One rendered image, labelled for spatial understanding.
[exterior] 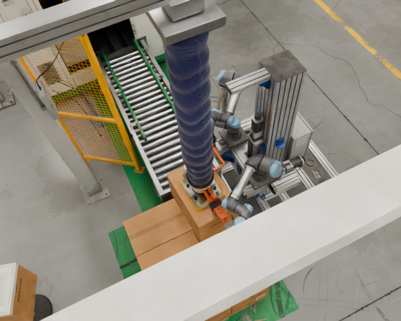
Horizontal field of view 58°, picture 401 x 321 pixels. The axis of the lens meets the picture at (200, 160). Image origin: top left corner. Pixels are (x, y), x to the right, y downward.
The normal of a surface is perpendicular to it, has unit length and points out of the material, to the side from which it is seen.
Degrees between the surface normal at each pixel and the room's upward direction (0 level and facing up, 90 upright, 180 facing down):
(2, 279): 0
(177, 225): 0
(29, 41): 90
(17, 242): 0
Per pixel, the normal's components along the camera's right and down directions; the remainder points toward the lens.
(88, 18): 0.43, 0.75
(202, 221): -0.05, -0.53
